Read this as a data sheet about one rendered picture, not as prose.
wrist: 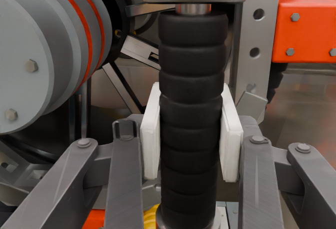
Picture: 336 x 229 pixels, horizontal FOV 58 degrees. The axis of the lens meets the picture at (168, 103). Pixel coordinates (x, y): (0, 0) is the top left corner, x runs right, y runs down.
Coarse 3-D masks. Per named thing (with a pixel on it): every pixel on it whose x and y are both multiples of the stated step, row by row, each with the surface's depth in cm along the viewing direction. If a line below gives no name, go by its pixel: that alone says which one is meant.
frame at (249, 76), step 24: (264, 0) 34; (240, 24) 35; (264, 24) 35; (240, 48) 36; (264, 48) 36; (240, 72) 37; (264, 72) 37; (240, 96) 39; (264, 96) 38; (0, 144) 50; (0, 168) 47; (24, 168) 50; (48, 168) 50; (0, 192) 47; (24, 192) 46; (144, 192) 45
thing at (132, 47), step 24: (120, 0) 45; (120, 24) 50; (120, 48) 48; (144, 48) 48; (120, 72) 51; (72, 96) 52; (48, 120) 62; (72, 120) 53; (96, 120) 68; (24, 144) 54; (48, 144) 56
